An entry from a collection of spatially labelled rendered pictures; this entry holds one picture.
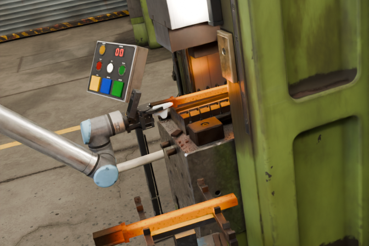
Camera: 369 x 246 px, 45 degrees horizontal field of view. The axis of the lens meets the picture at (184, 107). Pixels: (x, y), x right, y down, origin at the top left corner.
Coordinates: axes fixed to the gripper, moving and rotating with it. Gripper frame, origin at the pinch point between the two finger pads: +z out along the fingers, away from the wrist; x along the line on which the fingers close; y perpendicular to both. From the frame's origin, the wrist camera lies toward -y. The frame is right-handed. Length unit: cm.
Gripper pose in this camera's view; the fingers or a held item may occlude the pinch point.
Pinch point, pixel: (168, 101)
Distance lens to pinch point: 181.3
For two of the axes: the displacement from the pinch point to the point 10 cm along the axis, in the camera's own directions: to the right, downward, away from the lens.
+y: 1.7, 9.0, 4.0
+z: 9.2, -2.8, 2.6
